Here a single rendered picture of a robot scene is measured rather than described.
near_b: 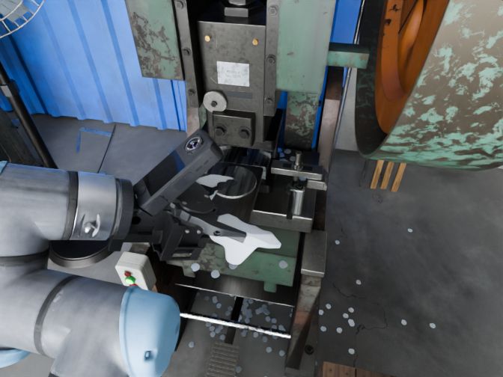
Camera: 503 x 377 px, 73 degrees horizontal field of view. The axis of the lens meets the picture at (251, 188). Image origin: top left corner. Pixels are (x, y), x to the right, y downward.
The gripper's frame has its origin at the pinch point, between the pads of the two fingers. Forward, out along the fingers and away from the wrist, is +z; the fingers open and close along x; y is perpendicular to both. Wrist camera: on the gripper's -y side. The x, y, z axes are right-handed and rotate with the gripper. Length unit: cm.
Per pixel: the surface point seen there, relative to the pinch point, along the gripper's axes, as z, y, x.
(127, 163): 28, 87, -165
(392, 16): 44, -36, -37
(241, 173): 20.7, 14.0, -36.6
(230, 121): 10.1, -0.3, -34.3
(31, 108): -26, 99, -251
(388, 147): 15.3, -14.4, 2.5
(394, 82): 38.1, -22.8, -21.4
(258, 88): 12.5, -9.8, -32.5
